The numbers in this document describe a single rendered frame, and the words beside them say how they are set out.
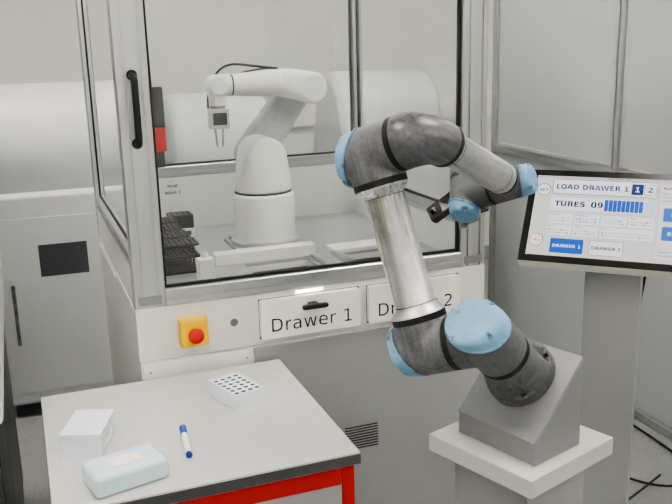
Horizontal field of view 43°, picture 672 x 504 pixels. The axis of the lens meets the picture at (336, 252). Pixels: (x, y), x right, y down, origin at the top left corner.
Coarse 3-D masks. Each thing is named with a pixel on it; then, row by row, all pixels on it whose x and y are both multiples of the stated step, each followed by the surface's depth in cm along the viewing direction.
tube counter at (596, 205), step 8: (592, 200) 248; (600, 200) 247; (608, 200) 247; (616, 200) 246; (624, 200) 245; (632, 200) 244; (592, 208) 247; (600, 208) 246; (608, 208) 246; (616, 208) 245; (624, 208) 244; (632, 208) 243; (640, 208) 242; (648, 208) 242; (656, 208) 241
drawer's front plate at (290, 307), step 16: (352, 288) 235; (272, 304) 227; (288, 304) 228; (304, 304) 230; (336, 304) 233; (352, 304) 235; (304, 320) 231; (336, 320) 235; (352, 320) 236; (272, 336) 229; (288, 336) 231
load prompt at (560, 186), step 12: (564, 180) 254; (576, 180) 253; (588, 180) 252; (600, 180) 250; (552, 192) 254; (564, 192) 252; (576, 192) 251; (588, 192) 250; (600, 192) 249; (612, 192) 247; (624, 192) 246; (636, 192) 245; (648, 192) 244
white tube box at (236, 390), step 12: (216, 384) 205; (228, 384) 206; (240, 384) 206; (252, 384) 206; (216, 396) 206; (228, 396) 201; (240, 396) 199; (252, 396) 202; (264, 396) 204; (240, 408) 200
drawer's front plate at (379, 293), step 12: (444, 276) 244; (456, 276) 245; (372, 288) 236; (384, 288) 238; (432, 288) 243; (444, 288) 245; (456, 288) 246; (372, 300) 237; (384, 300) 239; (444, 300) 246; (456, 300) 247; (372, 312) 238; (384, 312) 239
